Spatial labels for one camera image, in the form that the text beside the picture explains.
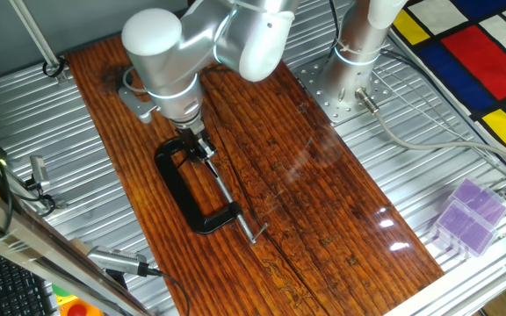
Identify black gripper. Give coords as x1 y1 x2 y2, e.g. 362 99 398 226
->
177 126 219 165

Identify black metal C-clamp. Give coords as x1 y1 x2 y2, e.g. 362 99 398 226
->
154 136 270 245

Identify glossy brown wooden board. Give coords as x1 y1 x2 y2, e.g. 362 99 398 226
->
66 37 445 316

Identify orange box red button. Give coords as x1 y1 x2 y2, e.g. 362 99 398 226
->
57 296 105 316

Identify thin metal pole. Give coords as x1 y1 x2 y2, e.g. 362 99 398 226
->
9 0 69 84

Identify black keyboard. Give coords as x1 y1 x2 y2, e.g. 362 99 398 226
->
0 244 57 316

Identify clear box purple contents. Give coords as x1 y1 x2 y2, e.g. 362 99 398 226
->
449 176 506 230
431 200 499 260

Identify red blue yellow cloth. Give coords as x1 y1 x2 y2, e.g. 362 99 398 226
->
388 0 506 168

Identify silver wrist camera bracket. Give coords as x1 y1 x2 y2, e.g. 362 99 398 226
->
118 84 158 125

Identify perforated silver base plate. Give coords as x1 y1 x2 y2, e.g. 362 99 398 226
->
294 54 394 126

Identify black camera cable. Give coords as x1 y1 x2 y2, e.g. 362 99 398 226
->
146 266 192 316

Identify silver ribbed camera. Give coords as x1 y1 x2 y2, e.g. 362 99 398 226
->
86 245 149 277

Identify black cable loop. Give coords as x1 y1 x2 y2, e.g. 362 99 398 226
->
41 55 68 80

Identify aluminium frame beam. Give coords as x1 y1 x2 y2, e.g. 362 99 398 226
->
0 170 153 316

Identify thick grey cable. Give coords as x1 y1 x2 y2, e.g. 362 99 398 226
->
354 86 506 171

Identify thin grey cable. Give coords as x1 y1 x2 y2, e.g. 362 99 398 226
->
379 47 506 179

